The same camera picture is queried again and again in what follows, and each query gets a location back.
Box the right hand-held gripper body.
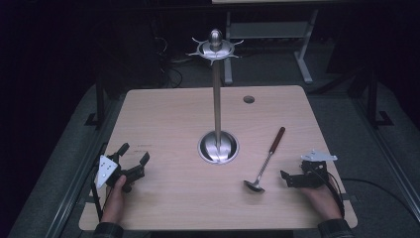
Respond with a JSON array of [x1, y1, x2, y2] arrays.
[[284, 149, 339, 189]]

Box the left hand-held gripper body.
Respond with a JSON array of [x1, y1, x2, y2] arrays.
[[95, 152, 146, 193]]

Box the metal ladle with brown handle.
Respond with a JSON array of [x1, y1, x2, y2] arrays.
[[243, 126, 286, 194]]

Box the steel utensil stand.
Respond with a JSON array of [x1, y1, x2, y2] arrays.
[[185, 28, 245, 166]]

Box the person's left hand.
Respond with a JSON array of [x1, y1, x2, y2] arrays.
[[100, 174, 128, 224]]

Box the person's right hand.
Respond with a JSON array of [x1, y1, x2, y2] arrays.
[[299, 176, 343, 222]]

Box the black metal stand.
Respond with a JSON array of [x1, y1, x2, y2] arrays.
[[346, 65, 394, 129], [83, 78, 115, 130]]

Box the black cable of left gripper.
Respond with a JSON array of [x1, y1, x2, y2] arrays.
[[90, 167, 112, 222]]

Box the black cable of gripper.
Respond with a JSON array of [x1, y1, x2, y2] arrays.
[[310, 165, 420, 223], [90, 167, 112, 222]]

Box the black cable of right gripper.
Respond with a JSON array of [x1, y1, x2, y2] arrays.
[[310, 165, 420, 223]]

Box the black cables on floor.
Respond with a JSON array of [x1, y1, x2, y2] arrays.
[[153, 36, 186, 88]]

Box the white metal desk frame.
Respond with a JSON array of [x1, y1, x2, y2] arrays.
[[223, 9, 320, 85]]

